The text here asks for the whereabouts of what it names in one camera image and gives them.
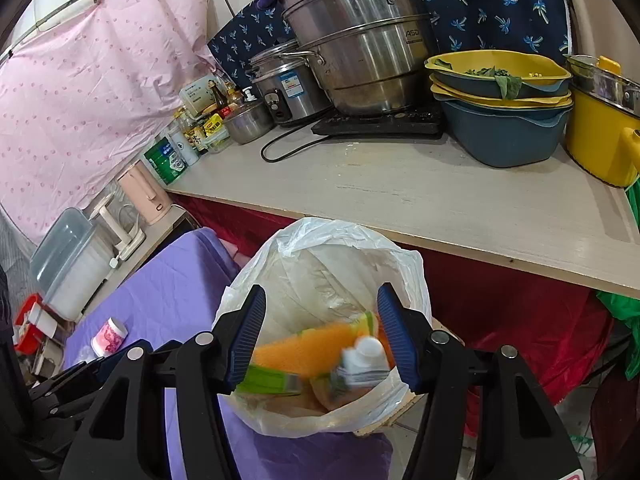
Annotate grey curtain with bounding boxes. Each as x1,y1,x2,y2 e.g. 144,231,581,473
0,205,41,291

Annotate orange plastic bag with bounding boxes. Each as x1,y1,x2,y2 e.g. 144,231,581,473
252,317,396,381

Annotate pink dotted curtain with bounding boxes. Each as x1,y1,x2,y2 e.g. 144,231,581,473
0,0,221,246

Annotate green vegetable leaves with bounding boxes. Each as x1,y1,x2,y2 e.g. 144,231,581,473
435,57,523,101

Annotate large blue basin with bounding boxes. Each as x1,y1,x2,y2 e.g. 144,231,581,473
439,97,574,169

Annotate white insulated bottle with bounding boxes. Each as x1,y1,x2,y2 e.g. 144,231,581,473
167,127,201,167

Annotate navy printed cloth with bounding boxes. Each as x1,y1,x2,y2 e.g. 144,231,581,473
207,0,571,91

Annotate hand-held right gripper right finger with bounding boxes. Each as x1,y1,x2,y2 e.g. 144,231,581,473
376,282,583,480

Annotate red basin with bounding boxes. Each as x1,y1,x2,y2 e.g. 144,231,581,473
14,292,51,353

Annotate large steel steamer pot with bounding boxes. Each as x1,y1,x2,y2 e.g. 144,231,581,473
280,0,441,116

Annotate black power cable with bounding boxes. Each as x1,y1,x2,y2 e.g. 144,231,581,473
260,132,321,163

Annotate small white plastic bottle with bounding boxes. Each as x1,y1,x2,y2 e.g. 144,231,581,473
342,336,391,388

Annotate green yellow plastic bag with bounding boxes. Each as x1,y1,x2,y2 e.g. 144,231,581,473
235,310,381,396

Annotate black induction cooker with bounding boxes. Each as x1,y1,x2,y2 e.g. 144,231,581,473
311,102,448,140

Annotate white glass electric kettle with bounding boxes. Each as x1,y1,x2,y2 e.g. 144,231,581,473
90,195,147,262

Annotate small steel pot with lid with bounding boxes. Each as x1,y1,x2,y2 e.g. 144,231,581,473
222,101,276,146

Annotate pink electric kettle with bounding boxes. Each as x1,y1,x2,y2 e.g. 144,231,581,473
116,165,172,226

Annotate small pink-white bottle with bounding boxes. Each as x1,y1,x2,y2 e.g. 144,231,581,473
91,317,128,356

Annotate red cloth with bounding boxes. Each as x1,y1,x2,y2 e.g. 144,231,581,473
172,192,616,436

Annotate yellow rimmed blue basin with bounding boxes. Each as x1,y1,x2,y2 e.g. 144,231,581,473
430,80,574,111
425,51,573,100

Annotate white cup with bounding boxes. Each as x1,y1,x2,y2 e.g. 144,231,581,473
27,307,60,338

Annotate green canister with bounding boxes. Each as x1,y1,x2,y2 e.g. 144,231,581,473
144,136,188,187

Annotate glass pot lid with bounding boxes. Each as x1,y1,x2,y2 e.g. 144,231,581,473
565,54,640,111

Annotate white dish box, blue lid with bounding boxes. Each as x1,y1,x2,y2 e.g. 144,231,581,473
29,207,113,322

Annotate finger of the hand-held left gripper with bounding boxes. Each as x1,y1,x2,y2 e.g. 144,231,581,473
29,347,128,423

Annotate yellow enamel pot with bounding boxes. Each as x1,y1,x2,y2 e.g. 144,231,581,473
565,85,640,188

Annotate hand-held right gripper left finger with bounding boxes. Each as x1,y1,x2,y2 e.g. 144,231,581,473
59,284,268,480

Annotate steel rice cooker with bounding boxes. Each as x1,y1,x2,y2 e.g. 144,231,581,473
248,40,333,127

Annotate purple table cloth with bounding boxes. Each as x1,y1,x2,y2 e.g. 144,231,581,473
62,227,396,480

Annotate white carton box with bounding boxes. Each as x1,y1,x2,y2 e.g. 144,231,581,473
180,76,223,113

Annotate dark sauce bottle, yellow label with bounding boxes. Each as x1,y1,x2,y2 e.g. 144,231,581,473
182,119,210,155

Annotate trash bin with white liner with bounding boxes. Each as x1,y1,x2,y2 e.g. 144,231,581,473
214,217,433,438

